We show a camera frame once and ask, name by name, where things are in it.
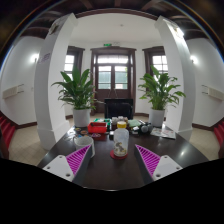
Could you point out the white wall radiator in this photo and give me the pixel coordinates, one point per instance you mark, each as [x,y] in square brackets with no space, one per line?
[213,92]
[12,91]

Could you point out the white pillar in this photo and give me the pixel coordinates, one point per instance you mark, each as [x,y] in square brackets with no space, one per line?
[50,113]
[178,118]

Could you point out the clear bottle yellow cap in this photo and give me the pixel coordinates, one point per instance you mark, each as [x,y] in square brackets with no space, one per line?
[121,139]

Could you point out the white left pillar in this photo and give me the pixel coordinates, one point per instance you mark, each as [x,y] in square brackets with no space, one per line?
[50,113]

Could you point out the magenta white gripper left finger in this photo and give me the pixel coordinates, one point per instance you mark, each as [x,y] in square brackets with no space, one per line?
[71,167]

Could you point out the left potted green plant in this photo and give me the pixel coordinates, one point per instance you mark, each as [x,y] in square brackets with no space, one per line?
[78,91]

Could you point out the white wall radiator left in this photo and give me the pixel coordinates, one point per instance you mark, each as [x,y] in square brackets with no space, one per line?
[12,91]

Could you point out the white right pillar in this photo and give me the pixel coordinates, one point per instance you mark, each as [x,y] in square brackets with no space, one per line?
[178,118]

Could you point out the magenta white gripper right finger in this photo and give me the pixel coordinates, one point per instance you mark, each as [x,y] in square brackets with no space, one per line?
[152,166]

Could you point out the magazine on table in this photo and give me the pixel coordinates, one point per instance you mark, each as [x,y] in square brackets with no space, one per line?
[163,133]

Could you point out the white ceramic mug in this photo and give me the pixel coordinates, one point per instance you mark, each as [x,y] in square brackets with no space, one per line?
[83,141]

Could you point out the red carpeted stairs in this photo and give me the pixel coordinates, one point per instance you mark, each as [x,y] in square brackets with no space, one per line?
[8,128]

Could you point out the dark wooden double door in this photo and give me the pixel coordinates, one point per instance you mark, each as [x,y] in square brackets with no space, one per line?
[113,70]

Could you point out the green exit sign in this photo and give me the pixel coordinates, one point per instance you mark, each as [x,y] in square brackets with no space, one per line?
[107,44]

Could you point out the black chair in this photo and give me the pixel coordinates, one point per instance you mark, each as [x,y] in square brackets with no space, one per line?
[118,107]

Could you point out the white wall radiator right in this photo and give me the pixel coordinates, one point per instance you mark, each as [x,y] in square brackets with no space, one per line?
[213,92]

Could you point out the red plastic box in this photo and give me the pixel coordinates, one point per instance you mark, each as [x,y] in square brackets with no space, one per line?
[97,127]

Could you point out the red round coaster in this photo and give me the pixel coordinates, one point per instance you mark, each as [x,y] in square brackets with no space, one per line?
[117,157]

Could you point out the right potted green plant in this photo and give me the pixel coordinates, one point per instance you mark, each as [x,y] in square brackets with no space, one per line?
[160,89]

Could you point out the potted green plant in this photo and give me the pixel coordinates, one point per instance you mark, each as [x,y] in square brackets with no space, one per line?
[78,91]
[160,89]

